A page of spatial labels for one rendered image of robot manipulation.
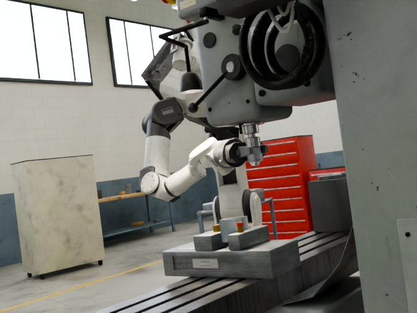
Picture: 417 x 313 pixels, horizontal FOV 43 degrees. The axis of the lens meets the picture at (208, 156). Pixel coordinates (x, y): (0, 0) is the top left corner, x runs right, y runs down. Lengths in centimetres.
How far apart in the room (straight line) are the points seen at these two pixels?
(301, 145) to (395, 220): 570
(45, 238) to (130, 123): 470
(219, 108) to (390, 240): 61
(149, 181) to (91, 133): 900
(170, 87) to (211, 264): 82
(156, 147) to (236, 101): 54
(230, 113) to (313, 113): 1013
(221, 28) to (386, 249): 73
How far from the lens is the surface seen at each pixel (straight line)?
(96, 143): 1083
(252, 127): 150
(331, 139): 1138
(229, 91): 145
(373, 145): 111
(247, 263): 133
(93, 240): 779
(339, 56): 115
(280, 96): 134
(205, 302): 117
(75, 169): 769
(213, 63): 149
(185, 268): 146
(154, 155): 187
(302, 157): 678
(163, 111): 193
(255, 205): 223
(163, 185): 180
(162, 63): 209
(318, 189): 194
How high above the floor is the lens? 120
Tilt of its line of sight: 1 degrees up
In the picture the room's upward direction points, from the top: 7 degrees counter-clockwise
